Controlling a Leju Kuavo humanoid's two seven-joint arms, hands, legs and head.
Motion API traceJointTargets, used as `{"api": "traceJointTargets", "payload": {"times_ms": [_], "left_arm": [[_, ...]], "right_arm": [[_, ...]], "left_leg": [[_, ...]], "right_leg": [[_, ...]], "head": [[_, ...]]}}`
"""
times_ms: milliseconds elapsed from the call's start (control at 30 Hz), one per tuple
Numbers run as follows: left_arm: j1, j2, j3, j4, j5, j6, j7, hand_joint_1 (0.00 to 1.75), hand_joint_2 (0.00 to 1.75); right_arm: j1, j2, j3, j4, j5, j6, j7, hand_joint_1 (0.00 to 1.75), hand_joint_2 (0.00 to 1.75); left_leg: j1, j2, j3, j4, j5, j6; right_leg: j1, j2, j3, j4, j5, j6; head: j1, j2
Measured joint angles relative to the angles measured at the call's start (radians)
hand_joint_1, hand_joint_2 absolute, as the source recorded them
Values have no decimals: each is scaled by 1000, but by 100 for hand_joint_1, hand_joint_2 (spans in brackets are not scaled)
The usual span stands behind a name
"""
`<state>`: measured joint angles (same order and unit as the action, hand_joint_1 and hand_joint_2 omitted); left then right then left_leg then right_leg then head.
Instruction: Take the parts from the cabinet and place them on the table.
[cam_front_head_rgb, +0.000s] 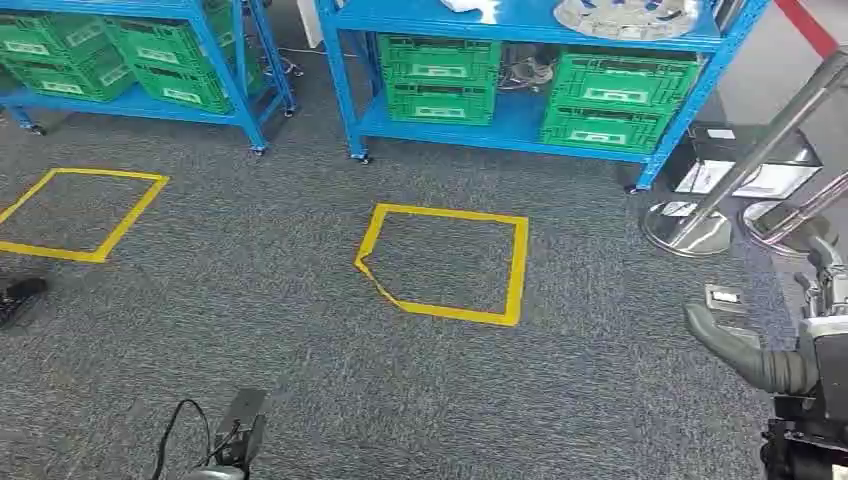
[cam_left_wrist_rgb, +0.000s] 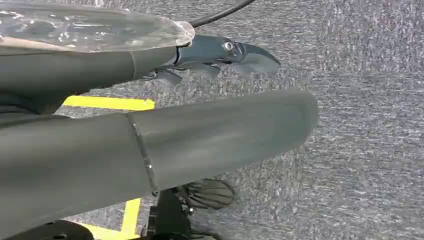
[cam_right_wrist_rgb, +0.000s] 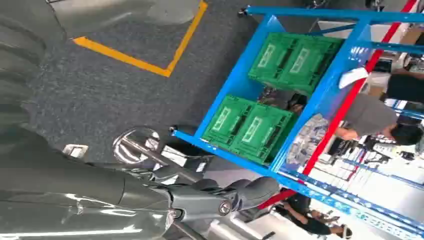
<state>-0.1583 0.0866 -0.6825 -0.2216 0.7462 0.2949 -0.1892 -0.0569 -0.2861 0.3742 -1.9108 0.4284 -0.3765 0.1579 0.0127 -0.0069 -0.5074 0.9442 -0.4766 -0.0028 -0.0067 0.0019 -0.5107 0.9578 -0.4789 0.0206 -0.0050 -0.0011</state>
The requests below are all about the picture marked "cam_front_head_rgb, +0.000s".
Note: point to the blue metal shelf rack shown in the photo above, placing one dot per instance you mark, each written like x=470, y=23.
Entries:
x=139, y=104
x=503, y=129

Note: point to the white plastic shell part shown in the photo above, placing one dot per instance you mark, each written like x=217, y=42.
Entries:
x=474, y=8

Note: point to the black box with white labels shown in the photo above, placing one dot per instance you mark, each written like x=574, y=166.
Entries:
x=702, y=149

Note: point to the yellow tape square, torn corner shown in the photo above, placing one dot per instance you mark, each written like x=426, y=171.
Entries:
x=519, y=272

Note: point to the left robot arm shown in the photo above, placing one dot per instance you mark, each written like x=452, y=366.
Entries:
x=212, y=474

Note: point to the red barrier belt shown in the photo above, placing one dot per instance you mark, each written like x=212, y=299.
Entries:
x=806, y=26

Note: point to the office chair base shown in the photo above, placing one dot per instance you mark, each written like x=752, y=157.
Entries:
x=526, y=71

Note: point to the steel barrier post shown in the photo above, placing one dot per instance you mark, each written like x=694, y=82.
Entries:
x=755, y=218
x=712, y=238

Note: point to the steel floor socket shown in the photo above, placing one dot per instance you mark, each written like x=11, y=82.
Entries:
x=743, y=334
x=725, y=298

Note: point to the white panel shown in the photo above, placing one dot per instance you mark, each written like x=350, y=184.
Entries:
x=310, y=20

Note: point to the silver plastic wheel hubcap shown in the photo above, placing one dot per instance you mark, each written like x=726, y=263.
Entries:
x=623, y=23

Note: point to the yellow floor tape square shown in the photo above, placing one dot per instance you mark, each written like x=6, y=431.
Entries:
x=112, y=174

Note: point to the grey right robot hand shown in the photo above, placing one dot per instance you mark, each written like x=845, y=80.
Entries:
x=748, y=361

